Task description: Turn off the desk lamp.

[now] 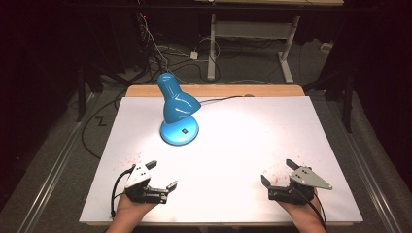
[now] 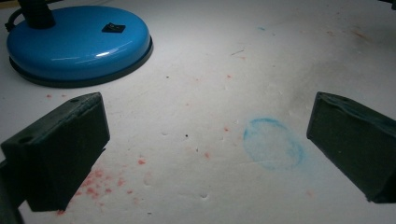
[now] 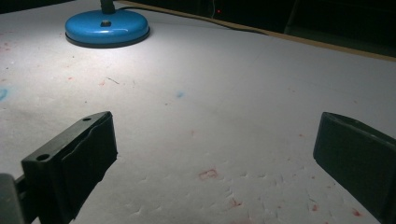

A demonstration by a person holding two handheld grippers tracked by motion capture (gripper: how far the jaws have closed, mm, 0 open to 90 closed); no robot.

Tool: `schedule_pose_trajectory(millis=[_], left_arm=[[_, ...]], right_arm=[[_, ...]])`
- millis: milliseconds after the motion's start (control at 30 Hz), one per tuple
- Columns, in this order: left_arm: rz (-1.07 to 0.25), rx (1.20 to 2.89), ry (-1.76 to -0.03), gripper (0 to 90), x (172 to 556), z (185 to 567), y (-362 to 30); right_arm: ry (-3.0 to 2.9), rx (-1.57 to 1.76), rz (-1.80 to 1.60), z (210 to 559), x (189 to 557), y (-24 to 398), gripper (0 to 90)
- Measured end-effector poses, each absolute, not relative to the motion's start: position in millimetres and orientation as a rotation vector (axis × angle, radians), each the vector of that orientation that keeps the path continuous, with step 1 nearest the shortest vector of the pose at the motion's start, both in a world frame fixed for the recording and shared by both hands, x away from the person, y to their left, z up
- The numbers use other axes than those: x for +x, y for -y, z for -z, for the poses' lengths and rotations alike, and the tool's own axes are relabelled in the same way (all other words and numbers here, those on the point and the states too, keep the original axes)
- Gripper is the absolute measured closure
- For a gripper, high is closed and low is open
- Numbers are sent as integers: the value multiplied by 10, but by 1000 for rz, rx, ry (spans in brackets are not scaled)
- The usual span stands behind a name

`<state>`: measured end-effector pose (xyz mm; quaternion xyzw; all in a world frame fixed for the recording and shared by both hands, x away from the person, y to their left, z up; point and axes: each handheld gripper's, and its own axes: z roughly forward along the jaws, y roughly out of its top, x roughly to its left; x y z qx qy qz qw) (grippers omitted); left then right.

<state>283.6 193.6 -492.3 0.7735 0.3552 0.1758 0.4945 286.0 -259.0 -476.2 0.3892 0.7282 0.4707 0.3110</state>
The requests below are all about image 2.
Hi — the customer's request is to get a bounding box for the blue round lamp base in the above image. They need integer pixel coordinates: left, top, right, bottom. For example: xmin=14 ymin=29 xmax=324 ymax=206
xmin=7 ymin=0 xmax=154 ymax=89

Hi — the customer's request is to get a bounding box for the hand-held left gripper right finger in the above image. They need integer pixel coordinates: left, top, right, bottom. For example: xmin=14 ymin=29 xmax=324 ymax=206
xmin=305 ymin=91 xmax=396 ymax=204

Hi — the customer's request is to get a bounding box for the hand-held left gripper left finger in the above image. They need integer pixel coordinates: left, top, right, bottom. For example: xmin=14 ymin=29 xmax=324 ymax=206
xmin=0 ymin=91 xmax=111 ymax=213

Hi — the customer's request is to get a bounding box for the black lamp cable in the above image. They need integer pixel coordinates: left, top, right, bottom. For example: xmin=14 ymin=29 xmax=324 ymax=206
xmin=4 ymin=7 xmax=24 ymax=33

